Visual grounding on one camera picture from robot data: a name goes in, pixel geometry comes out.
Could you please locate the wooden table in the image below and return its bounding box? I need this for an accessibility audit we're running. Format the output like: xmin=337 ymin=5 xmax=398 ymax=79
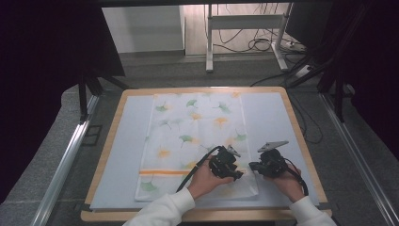
xmin=80 ymin=86 xmax=333 ymax=223

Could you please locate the white cabinet panel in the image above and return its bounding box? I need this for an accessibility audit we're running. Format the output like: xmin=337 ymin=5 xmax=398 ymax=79
xmin=101 ymin=5 xmax=185 ymax=54

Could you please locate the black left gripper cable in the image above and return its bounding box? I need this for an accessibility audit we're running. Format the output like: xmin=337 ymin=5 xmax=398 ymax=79
xmin=175 ymin=145 xmax=224 ymax=194

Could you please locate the white desk frame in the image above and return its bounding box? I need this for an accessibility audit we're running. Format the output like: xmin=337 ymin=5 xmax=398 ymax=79
xmin=205 ymin=3 xmax=294 ymax=73

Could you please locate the dark curtain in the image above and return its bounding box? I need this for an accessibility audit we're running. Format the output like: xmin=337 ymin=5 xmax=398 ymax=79
xmin=316 ymin=0 xmax=399 ymax=152
xmin=0 ymin=0 xmax=126 ymax=205

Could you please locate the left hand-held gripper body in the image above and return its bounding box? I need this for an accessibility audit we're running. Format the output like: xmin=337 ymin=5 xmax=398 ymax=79
xmin=208 ymin=144 xmax=243 ymax=180

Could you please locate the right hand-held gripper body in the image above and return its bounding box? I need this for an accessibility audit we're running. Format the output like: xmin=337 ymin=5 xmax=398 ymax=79
xmin=256 ymin=140 xmax=290 ymax=179

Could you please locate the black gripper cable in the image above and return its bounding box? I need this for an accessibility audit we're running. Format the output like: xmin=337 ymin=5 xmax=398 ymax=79
xmin=175 ymin=145 xmax=224 ymax=194
xmin=282 ymin=157 xmax=311 ymax=198

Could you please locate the black metal stand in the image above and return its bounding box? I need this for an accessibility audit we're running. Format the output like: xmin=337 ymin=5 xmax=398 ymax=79
xmin=76 ymin=70 xmax=133 ymax=124
xmin=286 ymin=53 xmax=356 ymax=124

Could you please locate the metal floor rail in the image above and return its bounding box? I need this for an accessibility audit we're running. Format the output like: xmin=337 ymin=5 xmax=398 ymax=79
xmin=29 ymin=93 xmax=101 ymax=226
xmin=318 ymin=92 xmax=399 ymax=226

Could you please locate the white power strip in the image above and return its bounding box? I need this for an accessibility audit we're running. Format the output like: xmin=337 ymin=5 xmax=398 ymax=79
xmin=280 ymin=40 xmax=308 ymax=53

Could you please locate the white leaf-print pillowcase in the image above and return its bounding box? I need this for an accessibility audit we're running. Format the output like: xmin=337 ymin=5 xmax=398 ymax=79
xmin=135 ymin=91 xmax=260 ymax=202

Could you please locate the black floor cable bundle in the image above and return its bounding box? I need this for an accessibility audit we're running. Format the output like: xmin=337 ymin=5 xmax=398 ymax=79
xmin=215 ymin=3 xmax=302 ymax=55

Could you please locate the person's left hand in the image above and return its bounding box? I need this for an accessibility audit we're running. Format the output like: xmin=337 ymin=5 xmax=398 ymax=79
xmin=187 ymin=162 xmax=235 ymax=201

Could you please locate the person's right hand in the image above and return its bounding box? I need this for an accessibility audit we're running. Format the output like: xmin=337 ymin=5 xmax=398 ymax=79
xmin=263 ymin=165 xmax=304 ymax=204

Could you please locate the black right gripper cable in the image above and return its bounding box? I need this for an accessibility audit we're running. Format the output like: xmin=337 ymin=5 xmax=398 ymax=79
xmin=282 ymin=157 xmax=311 ymax=198

